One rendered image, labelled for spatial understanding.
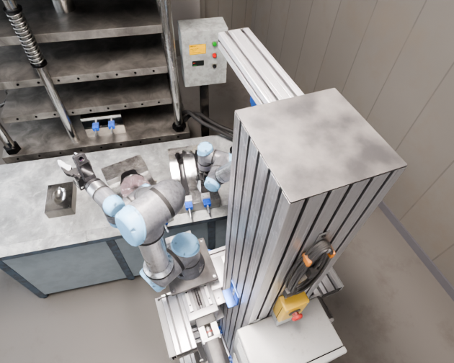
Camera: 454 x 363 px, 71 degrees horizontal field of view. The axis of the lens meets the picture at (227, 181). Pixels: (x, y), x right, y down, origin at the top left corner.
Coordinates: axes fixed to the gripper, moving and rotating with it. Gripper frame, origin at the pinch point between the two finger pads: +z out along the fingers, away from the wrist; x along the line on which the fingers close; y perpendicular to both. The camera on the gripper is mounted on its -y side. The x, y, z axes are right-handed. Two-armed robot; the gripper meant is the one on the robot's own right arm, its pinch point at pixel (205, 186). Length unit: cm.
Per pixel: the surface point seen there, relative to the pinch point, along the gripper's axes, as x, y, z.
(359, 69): 157, -105, 10
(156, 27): -13, -82, -52
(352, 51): 155, -121, 3
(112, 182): -54, -24, 12
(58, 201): -86, -19, 16
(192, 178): -5.6, -16.9, 12.5
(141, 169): -35.6, -29.7, 10.9
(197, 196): -4.6, -2.1, 11.8
